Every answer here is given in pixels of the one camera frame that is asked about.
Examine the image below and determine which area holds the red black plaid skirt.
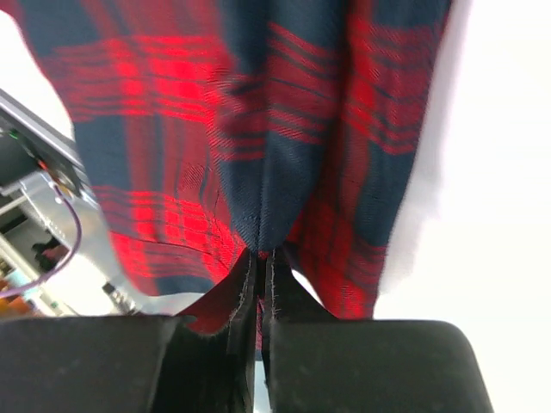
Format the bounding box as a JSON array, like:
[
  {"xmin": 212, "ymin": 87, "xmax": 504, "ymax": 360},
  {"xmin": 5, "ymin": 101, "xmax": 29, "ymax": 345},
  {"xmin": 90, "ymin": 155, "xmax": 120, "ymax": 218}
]
[{"xmin": 1, "ymin": 1, "xmax": 451, "ymax": 319}]

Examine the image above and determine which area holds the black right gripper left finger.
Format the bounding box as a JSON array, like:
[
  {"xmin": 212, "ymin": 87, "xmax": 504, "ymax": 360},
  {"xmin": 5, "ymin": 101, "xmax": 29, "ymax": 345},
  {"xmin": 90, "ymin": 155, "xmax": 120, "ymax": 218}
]
[{"xmin": 1, "ymin": 252, "xmax": 257, "ymax": 412}]

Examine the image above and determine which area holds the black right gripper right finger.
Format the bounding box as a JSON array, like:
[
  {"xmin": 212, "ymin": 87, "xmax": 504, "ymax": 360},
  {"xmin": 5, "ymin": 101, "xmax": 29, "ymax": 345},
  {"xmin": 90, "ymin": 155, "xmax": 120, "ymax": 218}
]
[{"xmin": 263, "ymin": 250, "xmax": 493, "ymax": 413}]

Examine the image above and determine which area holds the aluminium table rail frame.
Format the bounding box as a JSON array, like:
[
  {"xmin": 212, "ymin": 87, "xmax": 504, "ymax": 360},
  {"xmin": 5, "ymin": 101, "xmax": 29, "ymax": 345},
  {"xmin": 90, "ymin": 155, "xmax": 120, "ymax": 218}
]
[{"xmin": 1, "ymin": 92, "xmax": 138, "ymax": 317}]

